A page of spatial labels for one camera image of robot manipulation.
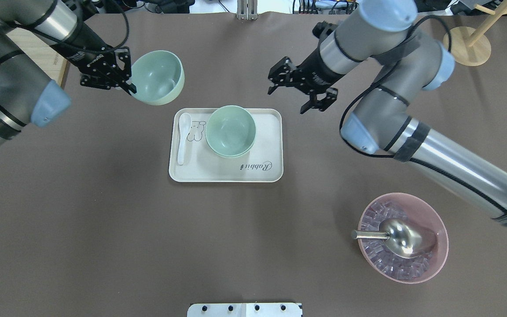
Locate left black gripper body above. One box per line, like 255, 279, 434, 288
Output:
79, 47, 132, 90

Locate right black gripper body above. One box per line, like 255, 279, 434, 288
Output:
291, 59, 338, 95

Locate green bowl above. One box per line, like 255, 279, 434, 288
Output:
211, 148, 251, 158
205, 105, 257, 150
131, 50, 185, 106

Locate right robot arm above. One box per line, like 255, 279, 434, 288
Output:
268, 0, 507, 228

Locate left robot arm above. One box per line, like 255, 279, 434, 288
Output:
0, 0, 136, 146

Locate bamboo cutting board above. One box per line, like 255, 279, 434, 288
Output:
0, 28, 68, 95

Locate white ceramic spoon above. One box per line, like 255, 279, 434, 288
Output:
177, 112, 192, 165

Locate cream rabbit serving tray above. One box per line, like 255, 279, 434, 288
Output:
168, 108, 284, 182

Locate wooden cup tree stand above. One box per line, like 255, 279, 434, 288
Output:
442, 0, 507, 66

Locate metal ice scoop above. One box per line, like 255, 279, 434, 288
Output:
351, 218, 437, 258

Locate pink bowl with ice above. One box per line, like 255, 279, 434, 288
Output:
357, 192, 449, 284

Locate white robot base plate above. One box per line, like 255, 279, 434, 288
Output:
187, 302, 303, 317

